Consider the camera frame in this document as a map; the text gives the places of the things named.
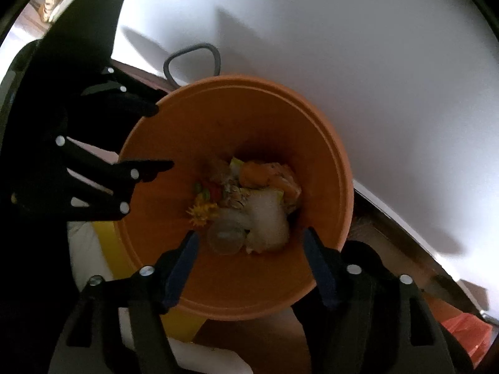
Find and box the orange plastic bin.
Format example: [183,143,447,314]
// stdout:
[117,75,355,322]

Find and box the yellow and white plastic bag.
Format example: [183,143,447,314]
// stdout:
[68,220,254,374]

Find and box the orange plastic bag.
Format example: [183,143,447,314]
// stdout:
[442,314,494,369]

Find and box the white crumpled plastic bag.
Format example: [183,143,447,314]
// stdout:
[218,189,291,254]

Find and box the grey cable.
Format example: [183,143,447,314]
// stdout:
[163,43,222,86]

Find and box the white bed base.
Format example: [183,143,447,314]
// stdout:
[97,0,499,314]

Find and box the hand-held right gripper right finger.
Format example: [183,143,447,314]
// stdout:
[303,227,457,374]

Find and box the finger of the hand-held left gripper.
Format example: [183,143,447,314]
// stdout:
[80,68,160,118]
[51,136,175,222]

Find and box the white printed snack wrapper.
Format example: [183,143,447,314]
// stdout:
[220,185,254,209]

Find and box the yellow plastic toy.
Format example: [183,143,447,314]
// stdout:
[186,200,219,228]

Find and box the orange and white food packet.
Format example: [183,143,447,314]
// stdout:
[238,161,303,203]

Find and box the clear plastic cup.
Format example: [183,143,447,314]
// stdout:
[206,218,247,257]

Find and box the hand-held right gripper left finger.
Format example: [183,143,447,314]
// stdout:
[49,231,199,374]

